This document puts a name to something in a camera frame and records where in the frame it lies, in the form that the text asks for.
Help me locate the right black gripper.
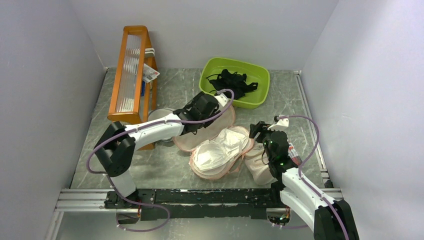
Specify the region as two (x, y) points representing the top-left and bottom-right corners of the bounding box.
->
(250, 121), (282, 162)

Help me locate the white bra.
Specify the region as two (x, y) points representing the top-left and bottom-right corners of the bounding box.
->
(192, 126), (250, 176)

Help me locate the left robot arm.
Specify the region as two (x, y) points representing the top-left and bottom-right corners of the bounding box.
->
(89, 89), (235, 208)

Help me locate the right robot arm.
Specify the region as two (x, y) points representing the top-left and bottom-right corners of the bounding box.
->
(249, 121), (359, 240)

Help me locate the black bra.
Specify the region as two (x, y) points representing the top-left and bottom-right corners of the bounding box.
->
(206, 69), (259, 100)

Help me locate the beige mesh laundry bag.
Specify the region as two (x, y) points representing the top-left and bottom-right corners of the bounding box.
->
(244, 142), (275, 186)

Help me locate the green plastic basin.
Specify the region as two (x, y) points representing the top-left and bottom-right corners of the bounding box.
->
(199, 57), (270, 109)

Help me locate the colour marker pack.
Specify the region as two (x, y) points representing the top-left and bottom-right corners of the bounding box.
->
(288, 140), (303, 166)

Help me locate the white packaged card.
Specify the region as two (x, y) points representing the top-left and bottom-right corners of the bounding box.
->
(142, 63), (160, 83)

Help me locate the orange wooden rack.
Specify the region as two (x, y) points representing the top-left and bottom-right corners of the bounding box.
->
(106, 25), (160, 152)

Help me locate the white grey small case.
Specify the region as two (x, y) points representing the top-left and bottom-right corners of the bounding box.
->
(144, 47), (156, 58)

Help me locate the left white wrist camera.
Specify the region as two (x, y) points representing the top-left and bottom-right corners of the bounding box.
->
(214, 93), (231, 110)

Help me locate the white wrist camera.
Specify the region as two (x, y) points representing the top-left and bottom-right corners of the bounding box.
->
(267, 116), (290, 132)
(214, 93), (231, 110)

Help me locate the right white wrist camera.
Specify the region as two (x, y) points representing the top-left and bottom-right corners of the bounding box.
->
(267, 116), (290, 132)

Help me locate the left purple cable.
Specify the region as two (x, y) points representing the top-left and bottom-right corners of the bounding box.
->
(86, 88), (235, 208)

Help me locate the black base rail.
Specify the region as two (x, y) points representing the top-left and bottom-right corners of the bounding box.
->
(104, 188), (286, 221)

